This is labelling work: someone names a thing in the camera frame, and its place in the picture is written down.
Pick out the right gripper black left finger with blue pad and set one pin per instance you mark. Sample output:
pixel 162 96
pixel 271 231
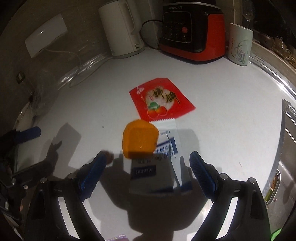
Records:
pixel 77 187

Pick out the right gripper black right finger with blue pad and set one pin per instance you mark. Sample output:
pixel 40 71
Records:
pixel 250 220

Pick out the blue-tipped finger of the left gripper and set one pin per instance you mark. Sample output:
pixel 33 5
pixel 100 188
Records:
pixel 29 134

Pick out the orange peel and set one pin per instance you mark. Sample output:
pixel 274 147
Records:
pixel 139 139

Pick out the stainless steel sink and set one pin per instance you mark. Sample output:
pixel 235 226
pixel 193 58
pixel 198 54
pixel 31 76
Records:
pixel 283 205

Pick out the brown nut shell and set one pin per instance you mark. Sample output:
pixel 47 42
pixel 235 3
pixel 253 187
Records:
pixel 109 157

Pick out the sink strainer with scraps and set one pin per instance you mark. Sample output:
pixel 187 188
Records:
pixel 273 188

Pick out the clear plastic bag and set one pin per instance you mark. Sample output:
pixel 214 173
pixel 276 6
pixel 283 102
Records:
pixel 45 94

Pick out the white blue alcohol wipe packet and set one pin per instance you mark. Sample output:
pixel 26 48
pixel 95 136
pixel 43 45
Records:
pixel 165 172

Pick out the red snack wrapper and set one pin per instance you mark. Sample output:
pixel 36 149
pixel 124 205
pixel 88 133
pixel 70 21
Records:
pixel 160 99

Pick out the white electric kettle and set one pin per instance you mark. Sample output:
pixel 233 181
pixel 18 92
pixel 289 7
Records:
pixel 122 25

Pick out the white ceramic utensil cup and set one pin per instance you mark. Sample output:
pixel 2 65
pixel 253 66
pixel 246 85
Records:
pixel 240 44

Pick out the red black rice cooker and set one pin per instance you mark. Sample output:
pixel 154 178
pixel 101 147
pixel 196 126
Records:
pixel 193 30

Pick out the white wall outlet box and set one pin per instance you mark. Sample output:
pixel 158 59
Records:
pixel 45 35

